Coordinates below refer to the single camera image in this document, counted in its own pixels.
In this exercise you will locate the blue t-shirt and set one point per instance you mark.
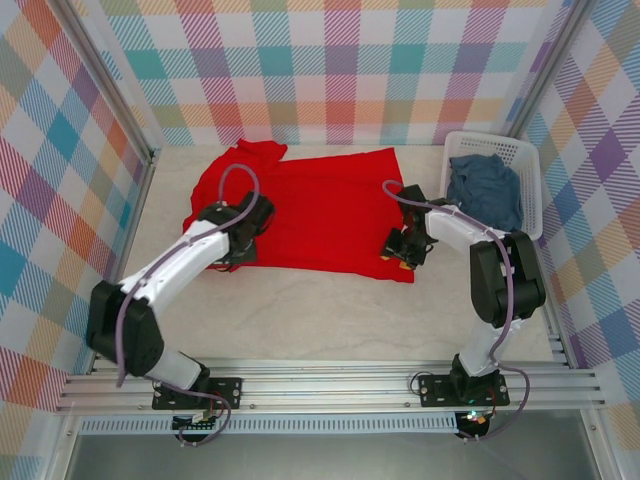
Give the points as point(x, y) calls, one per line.
point(485, 185)

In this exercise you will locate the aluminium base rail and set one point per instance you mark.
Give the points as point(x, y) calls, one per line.
point(325, 387)

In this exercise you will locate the aluminium frame post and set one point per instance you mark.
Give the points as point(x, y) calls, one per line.
point(550, 65)
point(107, 85)
point(600, 450)
point(57, 450)

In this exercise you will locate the small controller board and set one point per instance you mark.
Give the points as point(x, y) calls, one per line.
point(195, 425)
point(477, 420)

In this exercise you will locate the red t-shirt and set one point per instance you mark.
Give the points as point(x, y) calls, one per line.
point(325, 210)

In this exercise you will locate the aluminium side rail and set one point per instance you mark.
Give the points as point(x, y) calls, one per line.
point(135, 220)
point(557, 345)

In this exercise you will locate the white plastic basket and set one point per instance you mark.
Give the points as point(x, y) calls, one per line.
point(530, 165)

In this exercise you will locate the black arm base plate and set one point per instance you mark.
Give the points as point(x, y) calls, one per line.
point(435, 390)
point(227, 390)

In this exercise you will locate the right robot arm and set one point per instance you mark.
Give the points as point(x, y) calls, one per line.
point(452, 225)

